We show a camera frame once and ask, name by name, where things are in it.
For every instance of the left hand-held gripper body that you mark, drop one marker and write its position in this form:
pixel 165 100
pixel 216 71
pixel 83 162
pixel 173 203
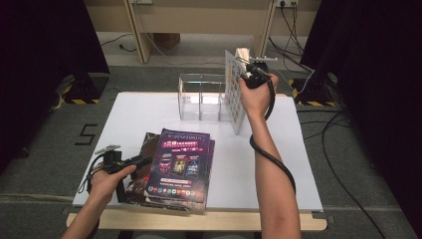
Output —
pixel 112 162

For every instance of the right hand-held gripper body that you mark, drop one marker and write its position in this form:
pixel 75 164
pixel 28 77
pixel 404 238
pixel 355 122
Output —
pixel 257 74

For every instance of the white picture-grid magazine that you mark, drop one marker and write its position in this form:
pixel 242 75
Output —
pixel 235 96

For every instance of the purple magazine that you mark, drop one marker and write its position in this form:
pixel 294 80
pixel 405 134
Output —
pixel 210 172
pixel 179 166

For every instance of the clear acrylic magazine holder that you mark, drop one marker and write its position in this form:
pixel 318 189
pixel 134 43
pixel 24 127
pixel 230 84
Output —
pixel 199 99

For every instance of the person's left hand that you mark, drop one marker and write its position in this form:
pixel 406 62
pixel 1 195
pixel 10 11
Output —
pixel 106 184

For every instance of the person's right hand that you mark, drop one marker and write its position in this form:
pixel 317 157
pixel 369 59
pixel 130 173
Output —
pixel 257 99

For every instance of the white table mat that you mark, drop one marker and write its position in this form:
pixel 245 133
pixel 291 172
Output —
pixel 139 113

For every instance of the black stand base striped tape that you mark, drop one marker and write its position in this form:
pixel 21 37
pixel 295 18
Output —
pixel 313 91
pixel 87 89

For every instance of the beige desk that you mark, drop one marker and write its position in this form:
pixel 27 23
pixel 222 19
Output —
pixel 199 18

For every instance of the brown cardboard box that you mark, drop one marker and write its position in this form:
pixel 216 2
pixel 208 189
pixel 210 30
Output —
pixel 167 40

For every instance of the light wooden table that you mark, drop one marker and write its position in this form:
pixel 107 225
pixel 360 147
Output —
pixel 199 221

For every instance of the black curtain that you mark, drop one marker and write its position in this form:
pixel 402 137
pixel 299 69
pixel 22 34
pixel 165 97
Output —
pixel 36 66
pixel 381 99

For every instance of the white wall socket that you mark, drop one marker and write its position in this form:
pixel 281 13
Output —
pixel 287 2

